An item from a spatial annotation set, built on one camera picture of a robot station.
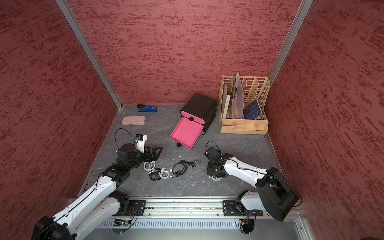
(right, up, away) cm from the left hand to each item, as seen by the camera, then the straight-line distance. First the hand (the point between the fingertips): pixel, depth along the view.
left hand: (156, 150), depth 82 cm
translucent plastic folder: (+55, +32, +31) cm, 71 cm away
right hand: (+32, -15, +4) cm, 36 cm away
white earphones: (+34, -16, +1) cm, 38 cm away
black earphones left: (-1, -15, +1) cm, 15 cm away
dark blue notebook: (+63, +23, +21) cm, 70 cm away
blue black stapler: (-20, +27, +35) cm, 48 cm away
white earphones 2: (-5, -11, +5) cm, 13 cm away
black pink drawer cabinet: (+24, +20, +10) cm, 33 cm away
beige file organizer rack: (+65, +41, +24) cm, 80 cm away
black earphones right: (+13, -12, +6) cm, 19 cm away
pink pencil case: (-24, +17, +28) cm, 40 cm away
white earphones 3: (+4, -14, +3) cm, 15 cm away
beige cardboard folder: (+41, +28, +8) cm, 50 cm away
